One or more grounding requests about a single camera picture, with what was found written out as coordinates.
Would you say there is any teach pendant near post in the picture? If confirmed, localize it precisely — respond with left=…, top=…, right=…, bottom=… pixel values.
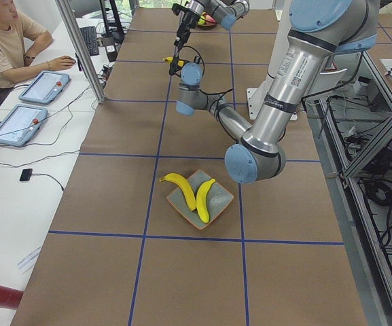
left=18, top=71, right=71, bottom=105

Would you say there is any brown wicker basket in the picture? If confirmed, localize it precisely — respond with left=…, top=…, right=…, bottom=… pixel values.
left=196, top=12, right=217, bottom=28

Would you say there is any seated person beige shirt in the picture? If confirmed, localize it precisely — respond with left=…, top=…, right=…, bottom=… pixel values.
left=0, top=1, right=75, bottom=106

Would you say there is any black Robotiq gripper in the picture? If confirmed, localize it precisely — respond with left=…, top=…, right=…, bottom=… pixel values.
left=168, top=65, right=182, bottom=76

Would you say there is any aluminium frame post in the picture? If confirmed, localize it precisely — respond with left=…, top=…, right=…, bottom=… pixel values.
left=55, top=0, right=105, bottom=104

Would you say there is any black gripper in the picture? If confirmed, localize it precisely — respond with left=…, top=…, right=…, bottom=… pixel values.
left=171, top=3, right=202, bottom=51

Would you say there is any small black device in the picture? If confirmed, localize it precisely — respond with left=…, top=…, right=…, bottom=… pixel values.
left=19, top=168, right=33, bottom=182

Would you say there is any grey square plate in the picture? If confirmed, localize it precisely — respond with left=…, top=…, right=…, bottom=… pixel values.
left=166, top=169, right=234, bottom=230

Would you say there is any light yellow banana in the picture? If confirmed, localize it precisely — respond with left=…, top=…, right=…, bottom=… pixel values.
left=196, top=179, right=216, bottom=223

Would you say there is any black keyboard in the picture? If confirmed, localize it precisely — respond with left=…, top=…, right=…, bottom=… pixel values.
left=79, top=26, right=99, bottom=56

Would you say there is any teach pendant far side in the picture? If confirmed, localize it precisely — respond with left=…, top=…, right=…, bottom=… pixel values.
left=0, top=104, right=48, bottom=147

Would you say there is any deep yellow banana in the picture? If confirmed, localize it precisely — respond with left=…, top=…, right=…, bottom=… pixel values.
left=158, top=173, right=197, bottom=212

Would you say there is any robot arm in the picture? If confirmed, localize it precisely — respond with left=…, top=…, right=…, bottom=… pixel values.
left=171, top=0, right=250, bottom=51
left=169, top=1, right=380, bottom=183

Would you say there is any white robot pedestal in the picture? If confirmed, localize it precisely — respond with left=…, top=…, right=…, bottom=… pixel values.
left=247, top=1, right=292, bottom=120

